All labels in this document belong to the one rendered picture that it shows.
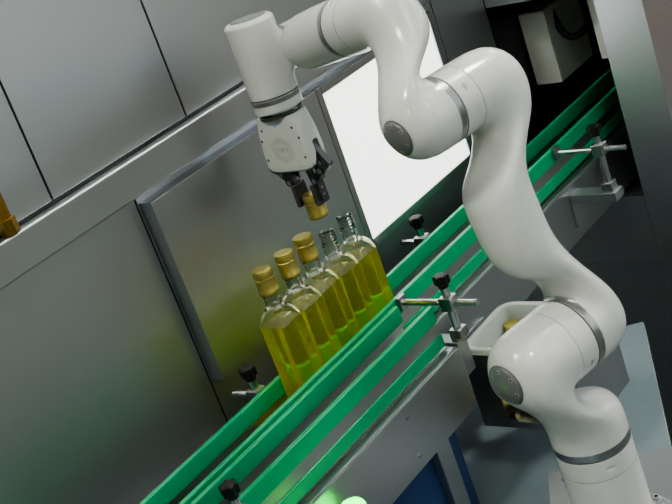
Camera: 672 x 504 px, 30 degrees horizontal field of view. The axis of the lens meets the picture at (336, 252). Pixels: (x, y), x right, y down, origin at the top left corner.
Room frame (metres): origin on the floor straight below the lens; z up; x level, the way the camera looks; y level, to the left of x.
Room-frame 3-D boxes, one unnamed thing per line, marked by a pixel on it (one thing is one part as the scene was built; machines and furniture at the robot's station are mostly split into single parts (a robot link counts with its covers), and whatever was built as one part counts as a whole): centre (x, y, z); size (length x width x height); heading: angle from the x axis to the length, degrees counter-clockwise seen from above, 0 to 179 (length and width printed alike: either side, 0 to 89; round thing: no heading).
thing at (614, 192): (2.48, -0.57, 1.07); 0.17 x 0.05 x 0.23; 47
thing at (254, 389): (1.92, 0.22, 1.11); 0.07 x 0.04 x 0.13; 47
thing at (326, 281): (2.00, 0.05, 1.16); 0.06 x 0.06 x 0.21; 48
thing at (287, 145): (2.04, 0.01, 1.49); 0.10 x 0.07 x 0.11; 47
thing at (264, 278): (1.92, 0.12, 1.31); 0.04 x 0.04 x 0.04
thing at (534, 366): (1.62, -0.24, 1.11); 0.19 x 0.12 x 0.24; 121
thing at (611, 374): (2.05, -0.27, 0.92); 0.27 x 0.17 x 0.15; 47
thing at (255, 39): (2.05, 0.00, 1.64); 0.09 x 0.08 x 0.13; 121
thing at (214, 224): (2.29, -0.04, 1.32); 0.90 x 0.03 x 0.34; 137
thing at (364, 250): (2.09, -0.03, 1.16); 0.06 x 0.06 x 0.21; 48
